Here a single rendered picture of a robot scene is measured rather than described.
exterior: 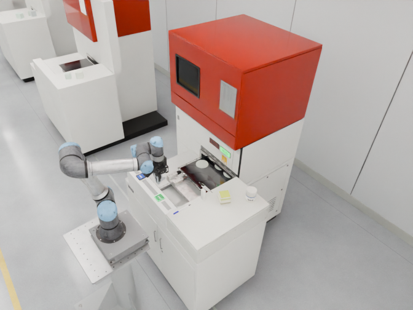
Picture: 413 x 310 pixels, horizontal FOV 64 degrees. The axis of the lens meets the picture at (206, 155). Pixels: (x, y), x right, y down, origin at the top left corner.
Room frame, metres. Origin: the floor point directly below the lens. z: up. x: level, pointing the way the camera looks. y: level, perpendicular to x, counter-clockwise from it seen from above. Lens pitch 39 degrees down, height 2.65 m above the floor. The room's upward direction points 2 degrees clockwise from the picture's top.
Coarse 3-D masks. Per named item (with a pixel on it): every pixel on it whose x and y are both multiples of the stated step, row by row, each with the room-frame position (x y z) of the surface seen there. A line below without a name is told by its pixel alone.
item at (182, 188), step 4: (168, 180) 1.85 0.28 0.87; (172, 180) 1.84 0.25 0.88; (172, 184) 1.81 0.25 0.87; (180, 184) 1.80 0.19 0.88; (184, 184) 1.80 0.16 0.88; (176, 188) 1.76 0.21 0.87; (180, 188) 1.76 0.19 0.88; (184, 188) 1.76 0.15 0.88; (188, 188) 1.76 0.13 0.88; (180, 192) 1.72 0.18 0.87; (184, 192) 1.72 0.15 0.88; (188, 192) 1.72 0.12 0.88; (192, 192) 1.72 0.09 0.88; (184, 196) 1.68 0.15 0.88; (188, 196) 1.68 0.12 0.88; (192, 196) 1.68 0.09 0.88; (196, 196) 1.68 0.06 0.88; (188, 200) 1.64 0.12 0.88
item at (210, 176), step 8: (208, 160) 2.07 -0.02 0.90; (184, 168) 1.96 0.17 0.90; (192, 168) 1.97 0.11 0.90; (200, 168) 1.97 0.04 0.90; (208, 168) 1.98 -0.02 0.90; (192, 176) 1.87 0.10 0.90; (200, 176) 1.88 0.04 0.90; (208, 176) 1.88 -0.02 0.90; (216, 176) 1.89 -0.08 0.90; (224, 176) 1.89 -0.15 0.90; (208, 184) 1.79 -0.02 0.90; (216, 184) 1.80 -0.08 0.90
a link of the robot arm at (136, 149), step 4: (136, 144) 1.56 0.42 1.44; (140, 144) 1.56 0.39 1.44; (144, 144) 1.56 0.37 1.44; (148, 144) 1.56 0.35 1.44; (132, 148) 1.52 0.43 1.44; (136, 148) 1.52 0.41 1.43; (140, 148) 1.52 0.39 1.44; (144, 148) 1.52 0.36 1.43; (148, 148) 1.54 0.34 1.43; (132, 152) 1.50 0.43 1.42; (136, 152) 1.50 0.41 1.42; (140, 152) 1.49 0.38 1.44; (144, 152) 1.49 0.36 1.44; (148, 152) 1.52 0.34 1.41; (136, 156) 1.48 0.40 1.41
